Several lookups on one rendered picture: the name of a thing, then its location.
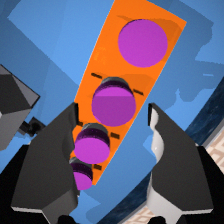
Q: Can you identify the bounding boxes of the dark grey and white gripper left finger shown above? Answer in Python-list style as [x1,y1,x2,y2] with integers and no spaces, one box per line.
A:
[0,102,79,224]

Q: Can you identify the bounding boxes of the purple round cap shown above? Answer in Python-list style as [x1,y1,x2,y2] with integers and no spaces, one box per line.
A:
[70,163,93,190]
[118,19,168,68]
[91,80,136,127]
[74,128,110,164]

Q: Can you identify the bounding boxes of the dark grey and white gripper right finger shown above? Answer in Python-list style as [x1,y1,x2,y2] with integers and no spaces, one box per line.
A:
[146,103,224,224]

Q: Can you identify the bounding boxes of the white button housing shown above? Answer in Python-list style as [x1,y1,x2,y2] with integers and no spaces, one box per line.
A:
[0,64,46,151]

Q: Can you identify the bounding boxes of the black table edge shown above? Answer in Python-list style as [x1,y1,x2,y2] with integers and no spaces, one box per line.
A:
[117,119,224,224]

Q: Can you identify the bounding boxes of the blue flat work mat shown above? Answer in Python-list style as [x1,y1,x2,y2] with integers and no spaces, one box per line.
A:
[0,0,224,224]

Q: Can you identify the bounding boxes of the orange tube rack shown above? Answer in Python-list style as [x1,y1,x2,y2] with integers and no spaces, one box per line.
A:
[73,0,187,185]

